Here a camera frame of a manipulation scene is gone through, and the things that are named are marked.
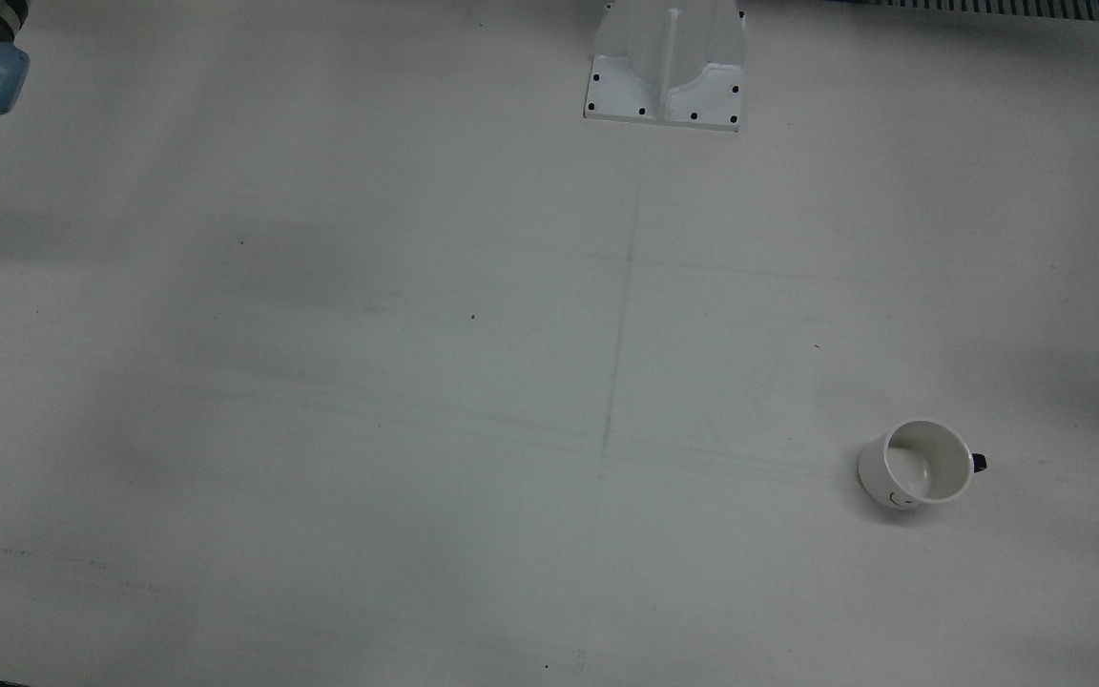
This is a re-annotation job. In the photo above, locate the white ceramic cup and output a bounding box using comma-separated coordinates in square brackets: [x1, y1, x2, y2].
[858, 419, 988, 511]

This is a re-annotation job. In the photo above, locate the dark ribbed vent strip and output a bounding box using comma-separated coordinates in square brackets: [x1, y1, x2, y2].
[826, 0, 1099, 25]

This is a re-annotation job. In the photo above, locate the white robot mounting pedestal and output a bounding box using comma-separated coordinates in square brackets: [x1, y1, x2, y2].
[584, 0, 749, 133]

